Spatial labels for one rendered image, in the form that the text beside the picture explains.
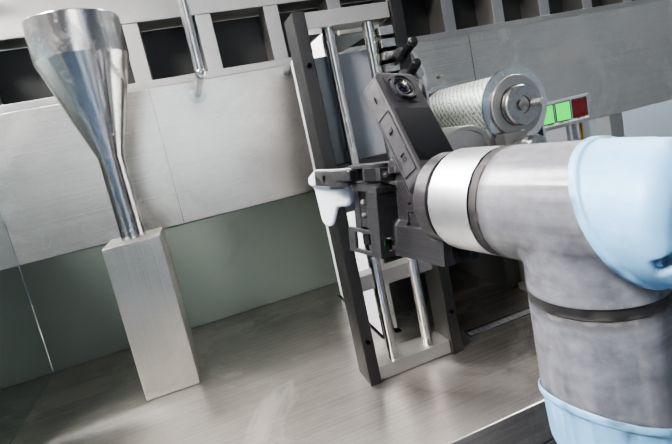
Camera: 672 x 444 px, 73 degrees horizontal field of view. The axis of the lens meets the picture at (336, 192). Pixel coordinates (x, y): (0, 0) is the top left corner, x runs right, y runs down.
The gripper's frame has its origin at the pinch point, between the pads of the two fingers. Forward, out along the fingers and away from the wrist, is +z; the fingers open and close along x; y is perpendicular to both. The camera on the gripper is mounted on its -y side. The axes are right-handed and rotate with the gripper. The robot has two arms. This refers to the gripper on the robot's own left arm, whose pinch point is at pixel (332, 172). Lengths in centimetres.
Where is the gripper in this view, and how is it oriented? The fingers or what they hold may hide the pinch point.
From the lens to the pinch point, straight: 51.9
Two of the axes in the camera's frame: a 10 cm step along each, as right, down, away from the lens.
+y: 0.9, 9.9, 0.8
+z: -4.9, -0.3, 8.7
